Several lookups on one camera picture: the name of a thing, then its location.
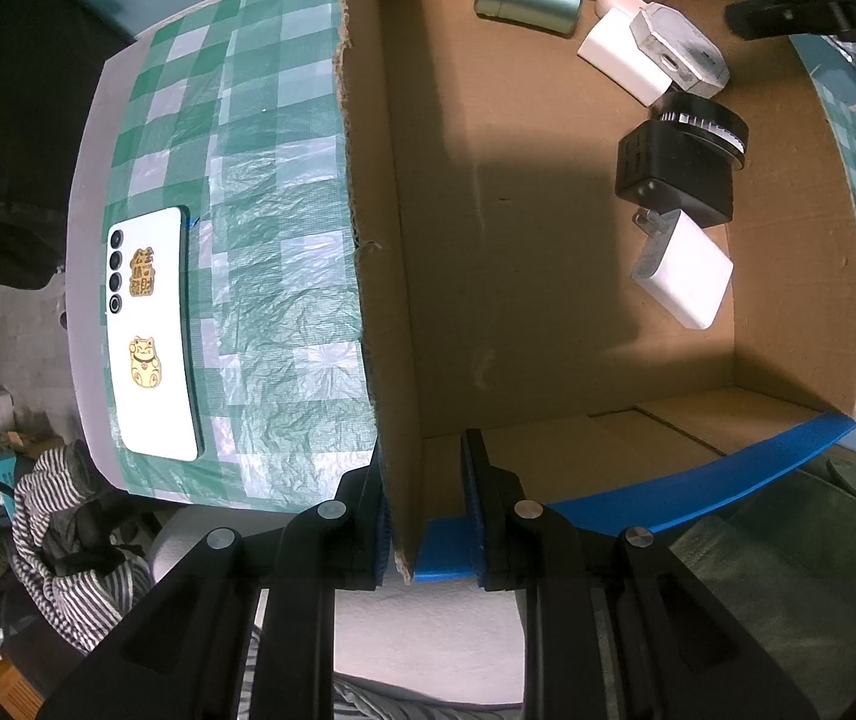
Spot olive green trousers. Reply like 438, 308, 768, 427
668, 442, 856, 720

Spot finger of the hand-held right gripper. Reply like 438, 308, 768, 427
724, 0, 856, 46

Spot black hanging cloth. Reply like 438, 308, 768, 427
0, 0, 136, 290

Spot white charger block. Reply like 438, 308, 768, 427
576, 9, 673, 107
629, 210, 735, 329

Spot black travel adapter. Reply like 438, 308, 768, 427
614, 92, 752, 231

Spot blue cardboard box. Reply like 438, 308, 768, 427
334, 0, 856, 582

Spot black and white striped cloth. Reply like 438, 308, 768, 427
11, 444, 155, 653

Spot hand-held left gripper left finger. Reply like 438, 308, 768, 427
38, 457, 388, 720

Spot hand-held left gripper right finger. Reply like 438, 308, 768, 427
460, 427, 819, 720

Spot white textured cushion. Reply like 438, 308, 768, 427
150, 502, 530, 710

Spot teal small box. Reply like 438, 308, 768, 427
0, 450, 31, 496

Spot green checked tablecloth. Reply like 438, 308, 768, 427
101, 0, 856, 507

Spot grey white adapter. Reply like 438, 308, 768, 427
629, 4, 731, 98

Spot white smartphone with gold stickers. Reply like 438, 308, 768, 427
105, 204, 205, 462

